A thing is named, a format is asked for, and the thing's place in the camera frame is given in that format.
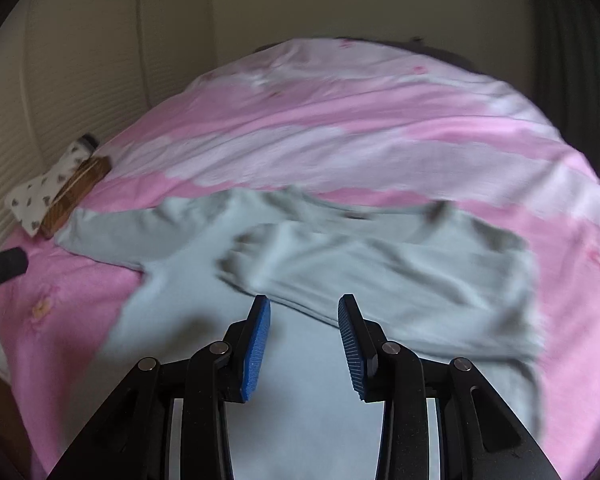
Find green curtain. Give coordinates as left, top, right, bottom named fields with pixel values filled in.
left=532, top=0, right=600, bottom=177

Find light blue long-sleeve shirt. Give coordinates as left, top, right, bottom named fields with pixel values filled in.
left=56, top=188, right=543, bottom=479

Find brown striped folded garment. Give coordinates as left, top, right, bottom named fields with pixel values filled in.
left=38, top=156, right=111, bottom=240

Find pink floral duvet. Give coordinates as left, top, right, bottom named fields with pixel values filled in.
left=0, top=39, right=600, bottom=479

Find dark grey headboard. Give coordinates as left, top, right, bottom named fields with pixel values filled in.
left=253, top=37, right=480, bottom=74

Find white wardrobe doors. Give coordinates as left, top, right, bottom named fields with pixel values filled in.
left=0, top=0, right=215, bottom=246

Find white patterned folded garment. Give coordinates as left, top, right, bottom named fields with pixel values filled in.
left=4, top=133, right=98, bottom=237

